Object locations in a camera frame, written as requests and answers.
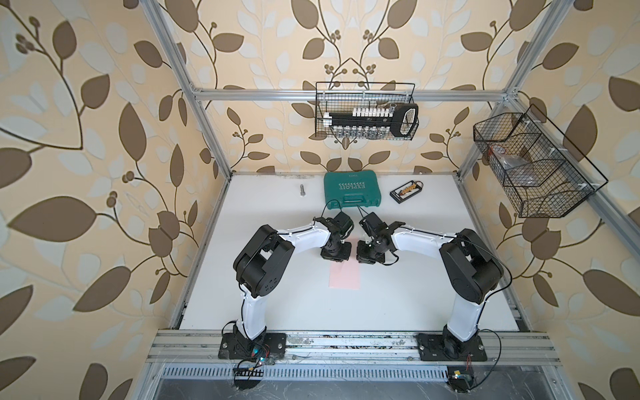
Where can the black socket set holder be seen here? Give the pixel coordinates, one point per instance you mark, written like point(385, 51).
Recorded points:
point(398, 121)

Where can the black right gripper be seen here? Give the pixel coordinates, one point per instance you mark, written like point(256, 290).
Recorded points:
point(361, 256)

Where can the plastic bag in basket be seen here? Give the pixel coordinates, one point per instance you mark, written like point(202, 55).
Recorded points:
point(515, 171)

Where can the black wire basket wall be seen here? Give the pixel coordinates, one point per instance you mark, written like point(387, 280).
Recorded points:
point(338, 96)
point(544, 173)

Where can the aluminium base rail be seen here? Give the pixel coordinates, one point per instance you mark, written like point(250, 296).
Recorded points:
point(342, 356)

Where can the black wire basket back wall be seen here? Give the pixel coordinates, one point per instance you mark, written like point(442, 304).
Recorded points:
point(338, 96)

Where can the black wire basket right wall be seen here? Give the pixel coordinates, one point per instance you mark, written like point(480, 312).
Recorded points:
point(544, 173)

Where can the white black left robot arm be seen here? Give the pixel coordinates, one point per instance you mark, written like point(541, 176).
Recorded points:
point(261, 264)

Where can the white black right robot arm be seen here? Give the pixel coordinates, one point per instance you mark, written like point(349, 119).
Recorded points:
point(473, 271)

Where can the green plastic tool case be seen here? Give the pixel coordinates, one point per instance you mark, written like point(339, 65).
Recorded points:
point(351, 189)

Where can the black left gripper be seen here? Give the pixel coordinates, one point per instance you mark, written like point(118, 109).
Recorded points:
point(343, 257)

